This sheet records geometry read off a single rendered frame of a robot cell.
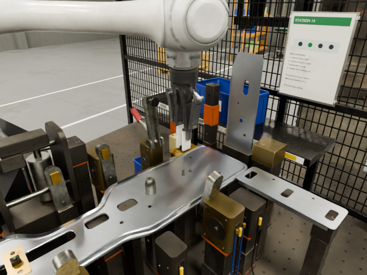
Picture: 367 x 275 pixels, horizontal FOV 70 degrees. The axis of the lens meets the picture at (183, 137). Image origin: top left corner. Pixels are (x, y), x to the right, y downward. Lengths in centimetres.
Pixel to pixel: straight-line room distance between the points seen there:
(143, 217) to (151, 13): 46
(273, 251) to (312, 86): 62
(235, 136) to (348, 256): 56
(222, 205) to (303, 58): 67
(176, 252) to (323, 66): 80
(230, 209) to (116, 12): 48
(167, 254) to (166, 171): 30
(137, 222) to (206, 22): 47
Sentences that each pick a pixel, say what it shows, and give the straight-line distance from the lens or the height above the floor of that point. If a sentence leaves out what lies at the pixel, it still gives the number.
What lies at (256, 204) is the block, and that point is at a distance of 78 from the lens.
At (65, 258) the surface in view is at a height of 110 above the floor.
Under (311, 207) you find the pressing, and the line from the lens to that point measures 79.
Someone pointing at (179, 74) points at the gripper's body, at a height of 132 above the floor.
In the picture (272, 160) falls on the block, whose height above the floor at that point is 103.
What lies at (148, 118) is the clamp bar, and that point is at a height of 115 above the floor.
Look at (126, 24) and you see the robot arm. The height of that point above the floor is 144.
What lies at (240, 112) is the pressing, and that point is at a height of 114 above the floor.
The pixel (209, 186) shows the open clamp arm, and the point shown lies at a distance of 64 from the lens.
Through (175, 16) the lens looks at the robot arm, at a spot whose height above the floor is 146.
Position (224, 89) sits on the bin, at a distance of 131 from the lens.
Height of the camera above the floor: 147
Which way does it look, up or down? 27 degrees down
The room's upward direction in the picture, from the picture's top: straight up
